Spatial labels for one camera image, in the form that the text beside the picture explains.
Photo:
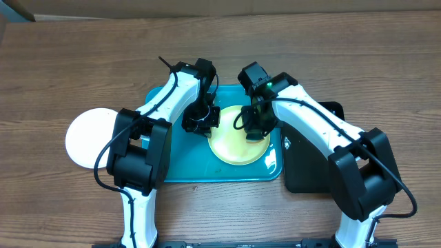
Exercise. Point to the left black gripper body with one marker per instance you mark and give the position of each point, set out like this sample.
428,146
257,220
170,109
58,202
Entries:
198,118

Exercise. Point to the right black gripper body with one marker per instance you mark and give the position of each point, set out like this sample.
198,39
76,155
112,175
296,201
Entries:
255,121

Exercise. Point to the green yellow scrub sponge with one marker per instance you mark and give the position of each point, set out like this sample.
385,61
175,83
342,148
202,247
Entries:
254,137

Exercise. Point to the green rimmed plate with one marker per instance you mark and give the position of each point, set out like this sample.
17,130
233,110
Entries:
230,145

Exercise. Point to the black water tray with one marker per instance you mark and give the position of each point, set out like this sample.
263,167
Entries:
305,166

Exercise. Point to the white plate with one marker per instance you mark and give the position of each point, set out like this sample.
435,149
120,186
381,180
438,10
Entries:
88,134

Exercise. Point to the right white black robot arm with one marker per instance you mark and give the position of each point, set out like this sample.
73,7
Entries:
364,179

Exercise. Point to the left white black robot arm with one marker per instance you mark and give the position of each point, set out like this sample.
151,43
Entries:
139,151

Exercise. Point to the teal plastic serving tray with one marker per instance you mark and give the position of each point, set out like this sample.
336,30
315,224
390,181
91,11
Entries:
192,160

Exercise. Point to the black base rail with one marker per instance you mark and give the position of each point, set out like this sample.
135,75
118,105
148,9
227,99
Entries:
304,243

